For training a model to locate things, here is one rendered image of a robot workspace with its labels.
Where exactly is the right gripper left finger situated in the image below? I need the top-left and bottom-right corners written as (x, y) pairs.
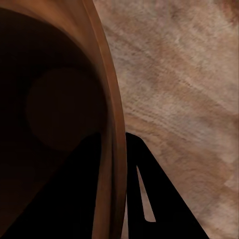
top-left (0, 132), bottom-right (102, 239)

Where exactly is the trash can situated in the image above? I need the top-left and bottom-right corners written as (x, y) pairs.
top-left (0, 0), bottom-right (127, 239)

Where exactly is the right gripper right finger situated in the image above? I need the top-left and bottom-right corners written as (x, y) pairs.
top-left (126, 132), bottom-right (209, 239)

